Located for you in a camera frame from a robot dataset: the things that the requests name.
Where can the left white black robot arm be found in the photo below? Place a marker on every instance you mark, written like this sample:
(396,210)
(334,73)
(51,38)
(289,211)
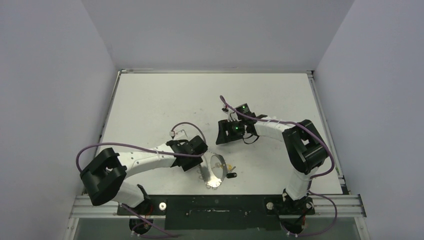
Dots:
(104,178)

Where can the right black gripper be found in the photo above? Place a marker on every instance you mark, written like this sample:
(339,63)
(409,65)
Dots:
(224,132)

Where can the key with yellow tag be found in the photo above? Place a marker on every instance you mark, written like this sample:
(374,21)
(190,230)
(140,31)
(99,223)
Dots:
(229,167)

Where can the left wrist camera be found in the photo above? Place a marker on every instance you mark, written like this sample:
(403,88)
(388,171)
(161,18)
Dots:
(178,134)

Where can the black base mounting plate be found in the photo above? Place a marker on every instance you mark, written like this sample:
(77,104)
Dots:
(220,212)

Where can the key with black head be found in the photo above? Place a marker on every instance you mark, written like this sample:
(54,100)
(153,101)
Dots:
(231,175)

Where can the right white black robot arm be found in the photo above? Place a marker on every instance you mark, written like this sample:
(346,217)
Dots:
(304,148)

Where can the aluminium frame rail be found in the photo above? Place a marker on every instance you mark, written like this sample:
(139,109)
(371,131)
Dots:
(330,205)

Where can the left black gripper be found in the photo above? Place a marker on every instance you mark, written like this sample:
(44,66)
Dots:
(196,161)

